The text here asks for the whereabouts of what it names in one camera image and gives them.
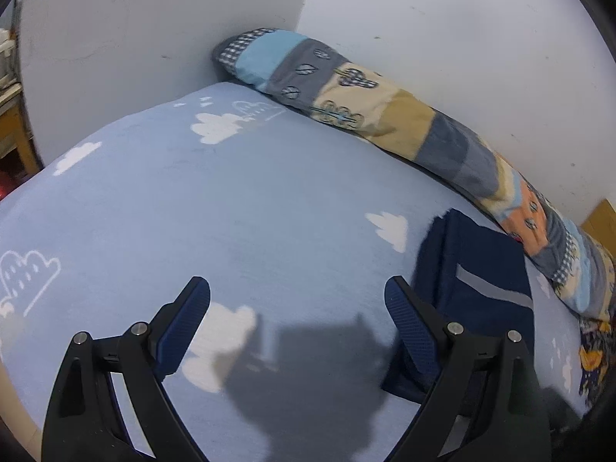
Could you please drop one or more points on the dark yellow-print cloth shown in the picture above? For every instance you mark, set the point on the dark yellow-print cloth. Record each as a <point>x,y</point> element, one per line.
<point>594,356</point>

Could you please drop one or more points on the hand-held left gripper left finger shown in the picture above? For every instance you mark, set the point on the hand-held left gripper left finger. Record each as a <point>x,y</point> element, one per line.
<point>185,320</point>

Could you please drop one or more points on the wooden shelf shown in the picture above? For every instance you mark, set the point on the wooden shelf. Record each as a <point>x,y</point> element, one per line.
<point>12,125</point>

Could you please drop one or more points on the patchwork bolster pillow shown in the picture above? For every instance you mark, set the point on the patchwork bolster pillow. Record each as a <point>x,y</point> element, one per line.
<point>409,120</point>

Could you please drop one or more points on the light blue cloud-print bed sheet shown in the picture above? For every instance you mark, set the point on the light blue cloud-print bed sheet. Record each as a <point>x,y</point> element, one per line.
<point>216,216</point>

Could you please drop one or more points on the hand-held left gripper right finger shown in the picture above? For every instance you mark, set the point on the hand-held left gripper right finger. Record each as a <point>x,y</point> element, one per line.
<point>409,322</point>

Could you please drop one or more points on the navy blue garment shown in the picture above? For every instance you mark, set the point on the navy blue garment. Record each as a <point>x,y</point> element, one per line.
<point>476,284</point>

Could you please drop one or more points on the brown cardboard piece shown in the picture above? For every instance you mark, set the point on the brown cardboard piece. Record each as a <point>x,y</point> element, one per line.
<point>601,221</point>

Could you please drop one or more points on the red cloth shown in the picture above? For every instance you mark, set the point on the red cloth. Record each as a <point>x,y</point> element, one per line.
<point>518,238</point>

